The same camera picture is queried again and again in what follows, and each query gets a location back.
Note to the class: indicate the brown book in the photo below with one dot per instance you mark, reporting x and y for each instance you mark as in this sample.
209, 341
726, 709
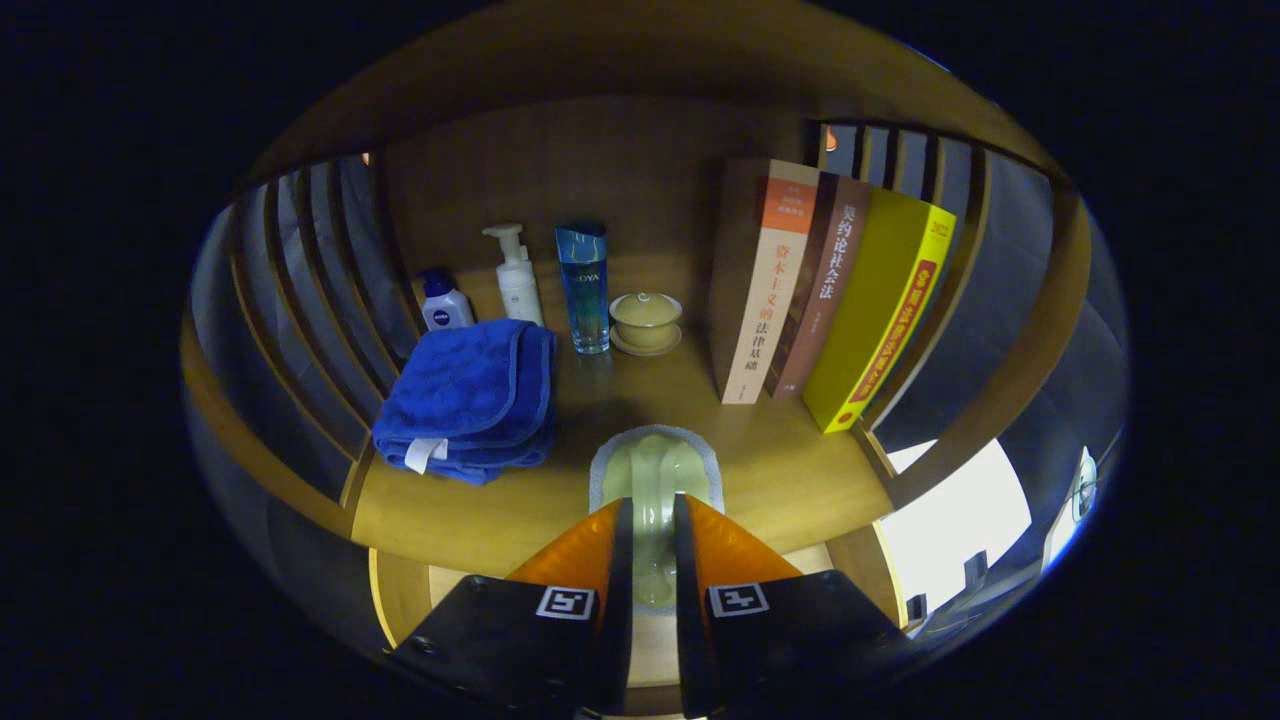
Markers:
825, 290

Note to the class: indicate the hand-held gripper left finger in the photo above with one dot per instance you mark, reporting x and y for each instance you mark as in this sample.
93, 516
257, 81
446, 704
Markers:
615, 620

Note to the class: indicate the white power strip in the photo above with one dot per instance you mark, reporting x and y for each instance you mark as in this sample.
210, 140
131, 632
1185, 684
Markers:
1086, 485

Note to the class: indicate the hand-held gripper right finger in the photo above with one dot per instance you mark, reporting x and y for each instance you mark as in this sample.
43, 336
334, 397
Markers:
688, 625

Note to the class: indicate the yellow lidded tea cup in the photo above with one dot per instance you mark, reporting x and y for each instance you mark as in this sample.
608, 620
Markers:
645, 320

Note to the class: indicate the beige book with orange band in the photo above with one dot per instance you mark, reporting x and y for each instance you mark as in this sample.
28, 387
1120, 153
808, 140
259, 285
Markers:
770, 300

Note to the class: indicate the small white bottle blue cap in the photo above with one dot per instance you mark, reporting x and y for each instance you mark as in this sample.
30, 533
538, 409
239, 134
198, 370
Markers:
445, 310

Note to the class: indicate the wooden cabinet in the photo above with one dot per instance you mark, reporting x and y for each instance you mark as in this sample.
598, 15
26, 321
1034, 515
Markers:
600, 150

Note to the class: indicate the white pump bottle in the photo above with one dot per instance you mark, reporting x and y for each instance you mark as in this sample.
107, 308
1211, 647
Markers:
520, 290

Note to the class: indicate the yellow book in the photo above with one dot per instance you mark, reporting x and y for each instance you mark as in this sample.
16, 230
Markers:
870, 310

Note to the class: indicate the white drawer unit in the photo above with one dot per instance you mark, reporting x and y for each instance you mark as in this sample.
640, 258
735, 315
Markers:
960, 500

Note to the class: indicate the wooden drawer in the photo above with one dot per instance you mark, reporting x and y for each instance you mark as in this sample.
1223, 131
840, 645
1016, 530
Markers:
400, 595

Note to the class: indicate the blue folded towel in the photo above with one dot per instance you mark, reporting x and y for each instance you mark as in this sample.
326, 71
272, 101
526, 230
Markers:
460, 385

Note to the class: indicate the tall blue glass bottle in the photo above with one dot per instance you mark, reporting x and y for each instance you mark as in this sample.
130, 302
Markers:
584, 290

